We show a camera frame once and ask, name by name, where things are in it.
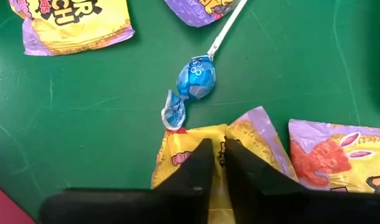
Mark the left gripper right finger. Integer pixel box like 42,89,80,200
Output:
224,138,380,224

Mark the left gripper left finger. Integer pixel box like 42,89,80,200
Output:
40,138,215,224

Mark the yellow Sour Patch candy bag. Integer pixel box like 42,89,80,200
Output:
151,105,299,224
288,118,380,195
8,0,136,57

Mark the blue lollipop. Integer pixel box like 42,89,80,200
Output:
161,0,249,131

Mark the purple gummy candy bag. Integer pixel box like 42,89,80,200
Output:
164,0,240,29

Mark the green table mat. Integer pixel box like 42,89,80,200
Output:
0,0,380,224

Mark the red plastic bin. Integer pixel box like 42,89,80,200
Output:
0,179,37,224

